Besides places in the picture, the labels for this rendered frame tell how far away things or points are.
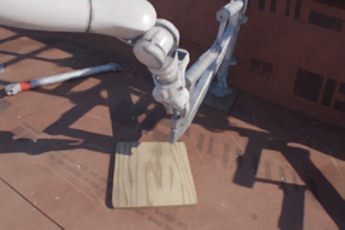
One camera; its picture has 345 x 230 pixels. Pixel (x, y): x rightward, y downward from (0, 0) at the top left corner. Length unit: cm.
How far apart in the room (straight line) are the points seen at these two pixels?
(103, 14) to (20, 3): 12
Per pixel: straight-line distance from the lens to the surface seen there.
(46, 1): 39
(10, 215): 95
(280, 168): 115
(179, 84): 57
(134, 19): 42
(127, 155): 98
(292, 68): 147
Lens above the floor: 77
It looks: 36 degrees down
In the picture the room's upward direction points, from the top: 9 degrees clockwise
